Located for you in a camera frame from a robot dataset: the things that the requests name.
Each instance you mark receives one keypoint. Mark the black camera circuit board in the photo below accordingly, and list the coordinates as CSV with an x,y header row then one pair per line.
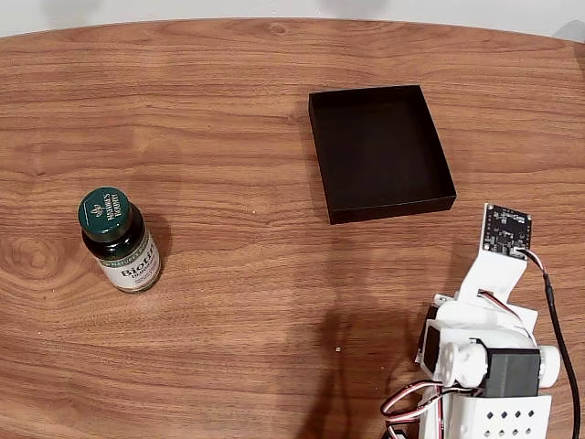
x,y
507,231

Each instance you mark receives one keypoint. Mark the green Biotin pill bottle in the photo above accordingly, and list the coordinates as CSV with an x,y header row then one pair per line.
x,y
105,215

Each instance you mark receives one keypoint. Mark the shallow black cardboard box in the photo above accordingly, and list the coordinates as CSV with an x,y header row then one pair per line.
x,y
379,155

